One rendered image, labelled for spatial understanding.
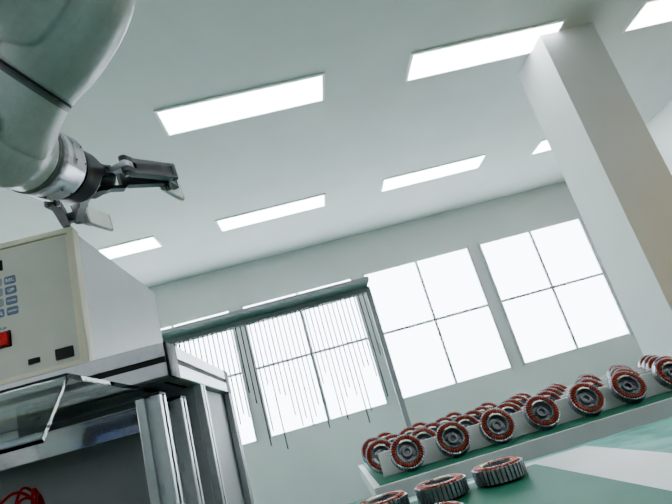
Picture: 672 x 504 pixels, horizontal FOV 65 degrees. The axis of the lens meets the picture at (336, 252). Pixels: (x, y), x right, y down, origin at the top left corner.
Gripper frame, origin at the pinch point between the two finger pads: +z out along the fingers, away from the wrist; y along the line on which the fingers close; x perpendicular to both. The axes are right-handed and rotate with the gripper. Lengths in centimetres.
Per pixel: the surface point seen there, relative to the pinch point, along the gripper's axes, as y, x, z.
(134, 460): -10.5, -38.4, -4.2
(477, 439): 39, -74, 109
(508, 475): 41, -68, 38
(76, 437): -7.6, -33.0, -19.2
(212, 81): -34, 171, 236
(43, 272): -10.2, -9.7, -14.1
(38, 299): -11.4, -13.3, -14.7
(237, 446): -6.1, -43.5, 23.1
